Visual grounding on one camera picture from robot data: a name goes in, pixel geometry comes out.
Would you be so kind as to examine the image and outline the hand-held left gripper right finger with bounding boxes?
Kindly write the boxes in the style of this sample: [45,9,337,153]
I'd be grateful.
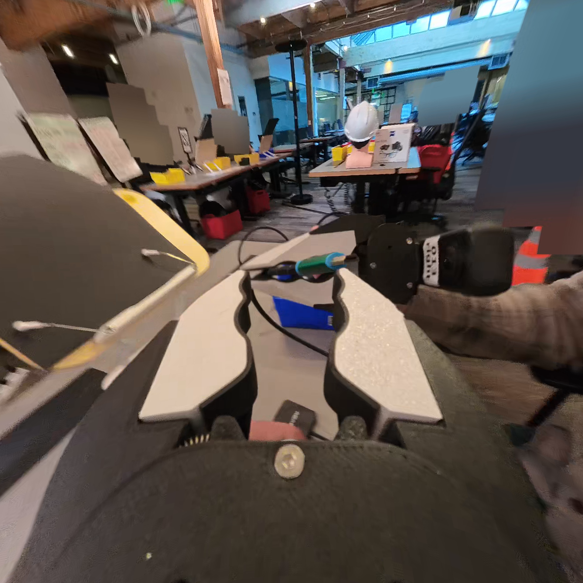
[326,269,445,431]

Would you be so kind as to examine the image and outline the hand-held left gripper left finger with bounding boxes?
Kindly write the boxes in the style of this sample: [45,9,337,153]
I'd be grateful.
[139,272,257,427]

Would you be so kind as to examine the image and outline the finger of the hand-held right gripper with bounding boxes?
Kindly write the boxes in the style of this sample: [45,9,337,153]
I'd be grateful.
[244,230,358,271]

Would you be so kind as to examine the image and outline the braided hdmi cable green plug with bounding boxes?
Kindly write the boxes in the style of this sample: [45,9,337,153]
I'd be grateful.
[239,226,349,358]

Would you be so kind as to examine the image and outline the person's right forearm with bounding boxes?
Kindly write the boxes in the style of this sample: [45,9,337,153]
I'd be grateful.
[401,272,583,370]

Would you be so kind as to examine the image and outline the orange traffic cone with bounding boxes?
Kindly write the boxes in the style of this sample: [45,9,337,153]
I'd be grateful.
[512,226,547,288]

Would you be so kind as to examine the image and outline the blue plastic bin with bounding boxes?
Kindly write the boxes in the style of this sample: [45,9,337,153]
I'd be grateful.
[272,296,336,333]

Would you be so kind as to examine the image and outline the white laptop stand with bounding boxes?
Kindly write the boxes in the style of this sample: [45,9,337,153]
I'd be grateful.
[11,248,197,401]

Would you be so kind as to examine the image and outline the wooden desk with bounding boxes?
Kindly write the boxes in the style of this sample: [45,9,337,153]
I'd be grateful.
[308,146,424,215]
[141,151,274,237]

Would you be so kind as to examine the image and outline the red office chair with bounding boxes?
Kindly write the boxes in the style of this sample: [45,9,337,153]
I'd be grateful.
[418,144,454,196]

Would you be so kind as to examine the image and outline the pink mannequin head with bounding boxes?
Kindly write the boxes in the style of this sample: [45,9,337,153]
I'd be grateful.
[345,141,374,169]

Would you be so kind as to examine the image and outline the dark grey rectangular device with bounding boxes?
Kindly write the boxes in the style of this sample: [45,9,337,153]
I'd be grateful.
[274,399,317,434]

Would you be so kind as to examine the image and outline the black floor lamp pole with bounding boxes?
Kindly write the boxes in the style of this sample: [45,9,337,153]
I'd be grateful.
[276,39,313,206]

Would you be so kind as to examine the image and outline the white printed box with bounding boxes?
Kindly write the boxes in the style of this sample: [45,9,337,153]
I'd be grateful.
[372,123,413,166]

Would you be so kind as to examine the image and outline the white hard hat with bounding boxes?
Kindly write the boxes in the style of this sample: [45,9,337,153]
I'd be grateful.
[345,101,380,144]

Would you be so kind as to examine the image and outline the wooden board with black surface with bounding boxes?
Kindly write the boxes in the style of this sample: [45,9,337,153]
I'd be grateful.
[0,155,210,374]

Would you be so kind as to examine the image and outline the whiteboard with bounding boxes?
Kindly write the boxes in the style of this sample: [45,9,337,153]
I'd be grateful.
[80,117,145,183]
[23,111,108,183]

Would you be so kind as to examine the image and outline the wooden support post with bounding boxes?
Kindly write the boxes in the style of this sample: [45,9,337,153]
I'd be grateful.
[194,0,230,110]

